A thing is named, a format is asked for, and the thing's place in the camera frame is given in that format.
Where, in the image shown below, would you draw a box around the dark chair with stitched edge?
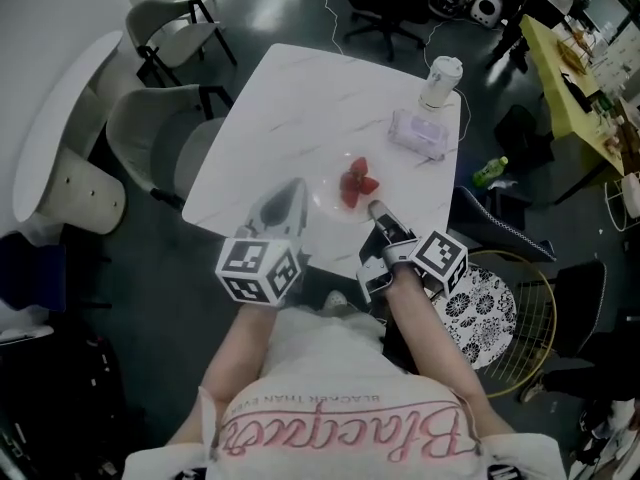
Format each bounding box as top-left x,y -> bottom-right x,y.
449,185 -> 557,269

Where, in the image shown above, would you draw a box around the yellow-green table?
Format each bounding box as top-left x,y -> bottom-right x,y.
519,13 -> 640,177

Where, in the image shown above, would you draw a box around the dark blue seat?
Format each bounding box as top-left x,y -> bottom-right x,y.
0,232 -> 66,314

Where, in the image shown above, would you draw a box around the translucent round plate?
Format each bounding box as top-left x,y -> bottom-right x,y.
309,152 -> 397,225

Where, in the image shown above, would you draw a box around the gold wire basket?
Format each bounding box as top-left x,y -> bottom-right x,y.
557,32 -> 596,74

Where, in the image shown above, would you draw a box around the white wire basket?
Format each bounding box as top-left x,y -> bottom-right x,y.
604,172 -> 640,232

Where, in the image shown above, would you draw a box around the floral round seat cushion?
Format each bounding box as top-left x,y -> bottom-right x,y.
432,262 -> 516,372

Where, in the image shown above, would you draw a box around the white lidded cup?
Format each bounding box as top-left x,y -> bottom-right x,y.
418,55 -> 464,112

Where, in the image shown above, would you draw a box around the dark grey chair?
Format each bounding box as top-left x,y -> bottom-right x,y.
549,260 -> 609,359

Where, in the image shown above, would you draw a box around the white floor cable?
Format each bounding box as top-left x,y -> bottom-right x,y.
323,0 -> 346,57

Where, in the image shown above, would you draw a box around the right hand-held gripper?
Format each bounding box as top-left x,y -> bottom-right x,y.
355,199 -> 470,305

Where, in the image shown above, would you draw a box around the person's white printed clothing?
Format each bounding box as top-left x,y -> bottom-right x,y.
122,305 -> 569,480

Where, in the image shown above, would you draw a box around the person's right forearm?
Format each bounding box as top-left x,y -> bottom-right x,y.
385,271 -> 494,409

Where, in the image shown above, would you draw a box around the black stool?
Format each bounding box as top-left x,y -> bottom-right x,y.
494,105 -> 554,169

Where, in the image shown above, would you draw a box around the white marble table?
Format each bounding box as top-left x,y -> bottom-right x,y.
180,42 -> 463,280

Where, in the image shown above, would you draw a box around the white cup cable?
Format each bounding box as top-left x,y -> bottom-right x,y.
424,17 -> 473,144

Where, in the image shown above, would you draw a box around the white round-window box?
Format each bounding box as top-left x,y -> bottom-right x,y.
469,0 -> 503,25

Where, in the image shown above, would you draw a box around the pale purple wipes pack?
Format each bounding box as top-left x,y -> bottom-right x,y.
388,109 -> 448,160

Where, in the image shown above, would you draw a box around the light grey chair black legs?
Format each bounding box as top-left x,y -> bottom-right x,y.
124,0 -> 238,88
105,83 -> 234,212

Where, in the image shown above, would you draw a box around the person's left forearm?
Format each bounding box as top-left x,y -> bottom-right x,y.
197,301 -> 281,407

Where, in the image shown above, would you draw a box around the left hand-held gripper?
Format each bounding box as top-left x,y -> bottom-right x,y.
215,178 -> 308,310

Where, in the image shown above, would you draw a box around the green drink bottle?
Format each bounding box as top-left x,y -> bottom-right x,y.
472,156 -> 510,188

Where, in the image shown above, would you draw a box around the black suitcase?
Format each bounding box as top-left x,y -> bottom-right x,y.
0,327 -> 126,480

